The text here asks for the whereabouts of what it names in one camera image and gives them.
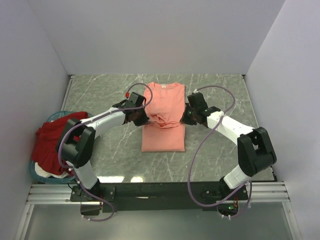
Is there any white t shirt in basket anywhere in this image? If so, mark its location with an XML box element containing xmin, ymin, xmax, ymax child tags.
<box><xmin>34</xmin><ymin>162</ymin><xmax>70</xmax><ymax>179</ymax></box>

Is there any salmon pink t shirt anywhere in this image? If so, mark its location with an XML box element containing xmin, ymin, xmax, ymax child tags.
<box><xmin>141</xmin><ymin>82</ymin><xmax>185</xmax><ymax>153</ymax></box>

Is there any teal plastic laundry basket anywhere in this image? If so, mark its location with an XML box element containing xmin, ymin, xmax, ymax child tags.
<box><xmin>29</xmin><ymin>109</ymin><xmax>88</xmax><ymax>185</ymax></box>

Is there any red t shirt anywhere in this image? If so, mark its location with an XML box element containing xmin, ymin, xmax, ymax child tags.
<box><xmin>31</xmin><ymin>111</ymin><xmax>90</xmax><ymax>176</ymax></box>

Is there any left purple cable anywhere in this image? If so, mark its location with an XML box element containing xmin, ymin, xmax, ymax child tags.
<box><xmin>57</xmin><ymin>82</ymin><xmax>154</xmax><ymax>201</ymax></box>

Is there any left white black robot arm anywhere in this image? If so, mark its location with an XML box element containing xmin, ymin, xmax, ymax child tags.
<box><xmin>56</xmin><ymin>92</ymin><xmax>149</xmax><ymax>201</ymax></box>

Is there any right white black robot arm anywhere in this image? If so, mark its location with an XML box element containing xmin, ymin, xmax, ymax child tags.
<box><xmin>180</xmin><ymin>92</ymin><xmax>277</xmax><ymax>200</ymax></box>

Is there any aluminium frame rail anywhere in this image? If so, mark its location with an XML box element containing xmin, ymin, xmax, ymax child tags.
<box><xmin>24</xmin><ymin>183</ymin><xmax>76</xmax><ymax>205</ymax></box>

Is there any black base crossbar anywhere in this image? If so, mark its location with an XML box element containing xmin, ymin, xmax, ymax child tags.
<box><xmin>70</xmin><ymin>181</ymin><xmax>248</xmax><ymax>216</ymax></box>

